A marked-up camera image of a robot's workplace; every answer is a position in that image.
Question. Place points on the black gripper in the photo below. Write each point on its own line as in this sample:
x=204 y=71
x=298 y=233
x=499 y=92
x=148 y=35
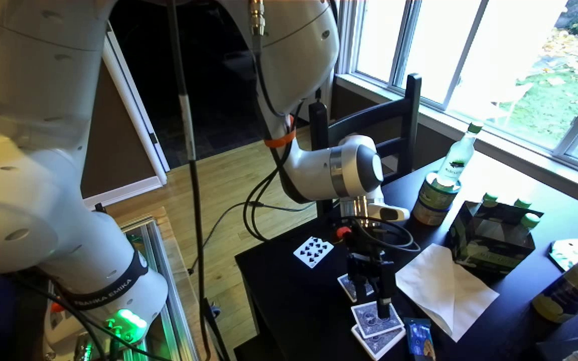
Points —
x=370 y=260

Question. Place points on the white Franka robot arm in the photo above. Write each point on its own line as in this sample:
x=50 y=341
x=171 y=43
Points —
x=21 y=133

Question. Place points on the blue-backed card lower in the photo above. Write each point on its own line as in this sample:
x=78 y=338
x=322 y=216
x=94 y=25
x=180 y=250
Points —
x=380 y=344

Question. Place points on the blue card box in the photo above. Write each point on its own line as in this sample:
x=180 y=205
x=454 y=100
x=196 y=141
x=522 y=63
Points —
x=419 y=340

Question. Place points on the face-up white playing card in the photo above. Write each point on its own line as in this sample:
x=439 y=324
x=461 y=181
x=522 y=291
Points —
x=314 y=250

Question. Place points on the beige paper napkin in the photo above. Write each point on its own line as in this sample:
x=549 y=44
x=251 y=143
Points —
x=445 y=291

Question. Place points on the green labelled tin can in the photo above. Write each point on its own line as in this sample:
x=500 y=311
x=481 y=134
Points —
x=433 y=198

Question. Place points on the dark cardboard bottle carrier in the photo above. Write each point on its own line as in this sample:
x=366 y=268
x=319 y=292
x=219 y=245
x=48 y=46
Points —
x=492 y=242

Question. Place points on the green capped bottle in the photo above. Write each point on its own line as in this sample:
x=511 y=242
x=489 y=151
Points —
x=522 y=202
x=531 y=218
x=489 y=198

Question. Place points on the clear bottle with green cap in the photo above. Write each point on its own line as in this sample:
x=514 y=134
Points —
x=460 y=157

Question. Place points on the black wooden ladderback chair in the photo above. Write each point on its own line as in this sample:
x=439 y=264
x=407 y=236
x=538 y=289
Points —
x=410 y=121

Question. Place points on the yellow labelled jar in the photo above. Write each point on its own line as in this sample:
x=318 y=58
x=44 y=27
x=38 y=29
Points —
x=570 y=291

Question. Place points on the wooden framed glass stand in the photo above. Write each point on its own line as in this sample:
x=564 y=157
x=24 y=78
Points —
x=165 y=287

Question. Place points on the green lit base light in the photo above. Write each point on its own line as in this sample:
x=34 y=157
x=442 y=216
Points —
x=127 y=326

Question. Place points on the white open door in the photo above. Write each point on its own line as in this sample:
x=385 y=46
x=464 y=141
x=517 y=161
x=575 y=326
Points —
x=129 y=113

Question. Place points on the white window frame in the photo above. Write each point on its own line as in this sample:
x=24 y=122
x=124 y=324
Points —
x=475 y=113

